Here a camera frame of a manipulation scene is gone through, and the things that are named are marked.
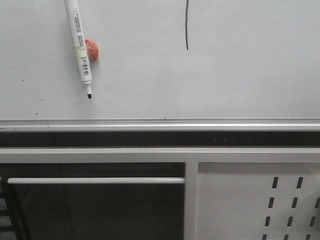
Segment white horizontal rail bar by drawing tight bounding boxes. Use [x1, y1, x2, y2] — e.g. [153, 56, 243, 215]
[7, 177, 185, 185]

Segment red round magnet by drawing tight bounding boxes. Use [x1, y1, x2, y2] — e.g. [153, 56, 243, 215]
[85, 39, 99, 63]

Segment white metal whiteboard stand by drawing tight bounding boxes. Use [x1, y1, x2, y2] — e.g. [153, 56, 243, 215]
[0, 147, 320, 240]

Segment white perforated pegboard panel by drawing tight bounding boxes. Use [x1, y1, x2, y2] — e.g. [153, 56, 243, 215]
[196, 163, 320, 240]

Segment white black-tip whiteboard marker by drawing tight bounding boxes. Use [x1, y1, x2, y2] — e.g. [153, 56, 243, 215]
[64, 0, 93, 100]

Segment white whiteboard with aluminium frame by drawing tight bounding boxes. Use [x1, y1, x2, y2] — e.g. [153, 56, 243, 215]
[0, 0, 320, 132]

